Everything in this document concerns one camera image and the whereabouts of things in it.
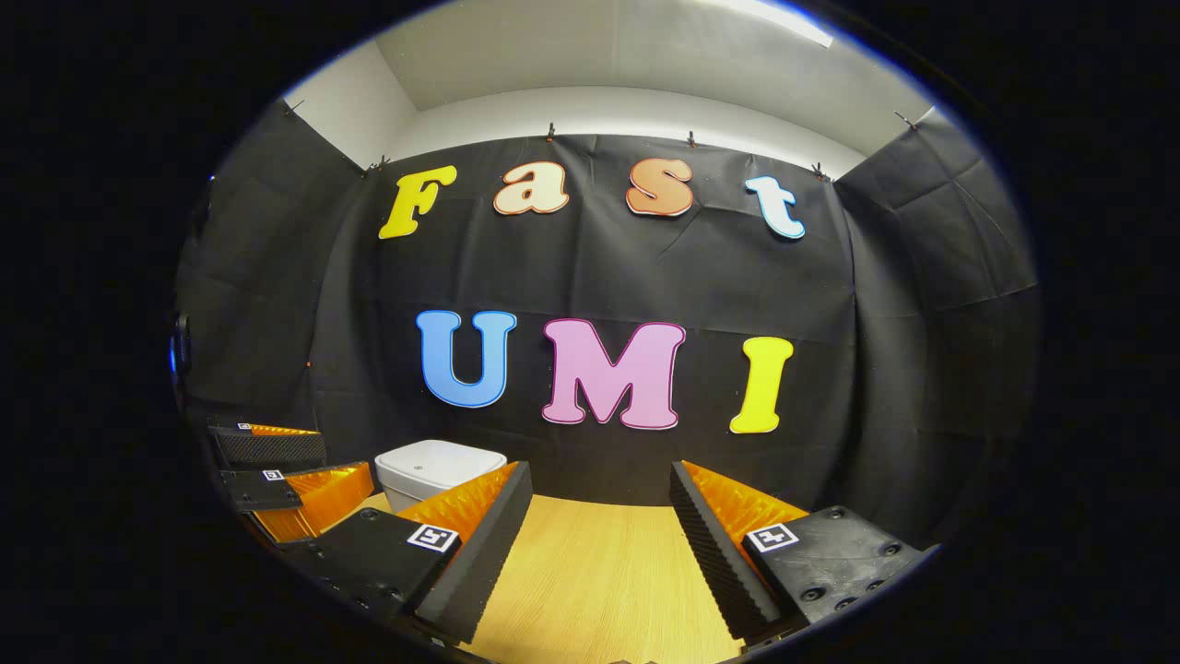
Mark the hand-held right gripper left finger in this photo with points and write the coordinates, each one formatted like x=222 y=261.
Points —
x=484 y=553

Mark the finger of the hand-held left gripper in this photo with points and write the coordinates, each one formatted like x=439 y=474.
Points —
x=263 y=489
x=272 y=447

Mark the wooden desktop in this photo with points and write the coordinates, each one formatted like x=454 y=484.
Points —
x=599 y=572

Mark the white desktop garbage bin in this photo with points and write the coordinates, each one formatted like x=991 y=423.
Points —
x=433 y=466

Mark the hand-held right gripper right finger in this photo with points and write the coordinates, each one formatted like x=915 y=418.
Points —
x=714 y=563

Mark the black backdrop cloth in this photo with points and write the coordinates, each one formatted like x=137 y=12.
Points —
x=599 y=277

